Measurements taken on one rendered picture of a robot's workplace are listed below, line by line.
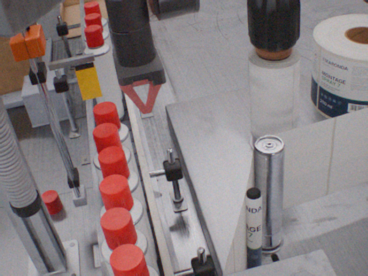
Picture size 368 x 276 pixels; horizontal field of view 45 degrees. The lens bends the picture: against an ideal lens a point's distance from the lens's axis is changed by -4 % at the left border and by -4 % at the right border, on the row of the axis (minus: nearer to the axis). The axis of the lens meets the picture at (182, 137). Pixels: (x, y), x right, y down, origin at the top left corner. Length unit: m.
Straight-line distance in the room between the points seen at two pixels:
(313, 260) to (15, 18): 0.29
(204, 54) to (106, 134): 0.72
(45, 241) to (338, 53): 0.58
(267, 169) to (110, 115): 0.22
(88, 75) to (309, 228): 0.40
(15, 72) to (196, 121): 0.52
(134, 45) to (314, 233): 0.38
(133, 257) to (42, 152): 0.63
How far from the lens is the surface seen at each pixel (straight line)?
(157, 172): 0.78
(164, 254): 0.66
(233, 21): 1.46
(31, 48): 0.63
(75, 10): 1.74
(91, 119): 0.85
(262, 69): 0.74
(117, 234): 0.47
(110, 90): 0.93
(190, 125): 0.92
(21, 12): 0.39
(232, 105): 0.97
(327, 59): 0.87
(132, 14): 0.64
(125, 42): 0.65
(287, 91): 0.76
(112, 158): 0.55
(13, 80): 1.25
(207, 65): 1.22
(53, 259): 0.76
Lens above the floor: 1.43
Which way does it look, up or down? 38 degrees down
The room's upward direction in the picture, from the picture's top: 8 degrees counter-clockwise
